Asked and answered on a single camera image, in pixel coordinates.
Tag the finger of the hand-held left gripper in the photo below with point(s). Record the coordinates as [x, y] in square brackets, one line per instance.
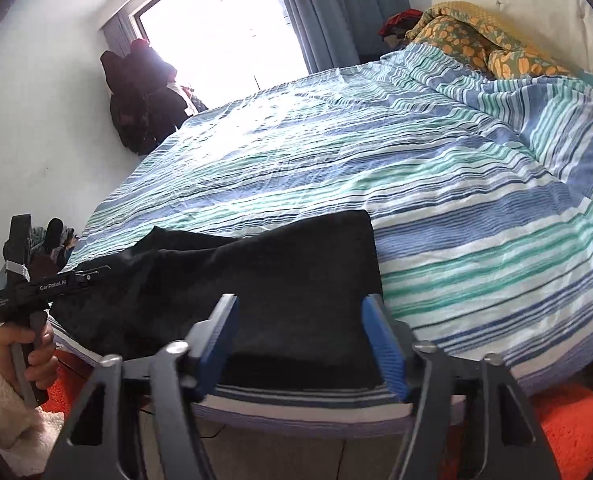
[94, 275]

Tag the person's left hand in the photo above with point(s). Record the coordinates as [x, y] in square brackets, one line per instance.
[39, 365]

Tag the orange floral quilt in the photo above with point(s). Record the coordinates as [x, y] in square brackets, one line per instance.
[476, 35]

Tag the striped bed sheet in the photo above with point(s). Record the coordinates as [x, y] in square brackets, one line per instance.
[376, 160]

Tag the red and black clothes pile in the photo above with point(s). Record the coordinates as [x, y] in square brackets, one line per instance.
[399, 25]

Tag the wide blue curtain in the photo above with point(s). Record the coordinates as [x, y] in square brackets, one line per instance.
[336, 10]

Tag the orange fleece garment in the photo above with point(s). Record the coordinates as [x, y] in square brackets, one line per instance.
[576, 425]

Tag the mixed clothes pile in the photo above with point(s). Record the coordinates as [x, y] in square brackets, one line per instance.
[56, 240]

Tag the black hooded coat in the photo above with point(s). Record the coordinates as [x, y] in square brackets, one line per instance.
[126, 105]

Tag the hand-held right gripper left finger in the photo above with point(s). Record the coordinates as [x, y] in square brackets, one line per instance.
[216, 350]

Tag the cream padded headboard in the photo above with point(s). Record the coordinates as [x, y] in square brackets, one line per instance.
[551, 15]

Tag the narrow blue curtain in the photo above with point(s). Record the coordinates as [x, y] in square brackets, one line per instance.
[121, 32]

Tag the bright window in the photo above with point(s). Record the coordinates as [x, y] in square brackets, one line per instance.
[216, 35]

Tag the black pants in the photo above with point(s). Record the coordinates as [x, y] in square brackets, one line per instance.
[256, 280]

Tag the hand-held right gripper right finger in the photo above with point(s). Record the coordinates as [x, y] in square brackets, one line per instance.
[384, 350]

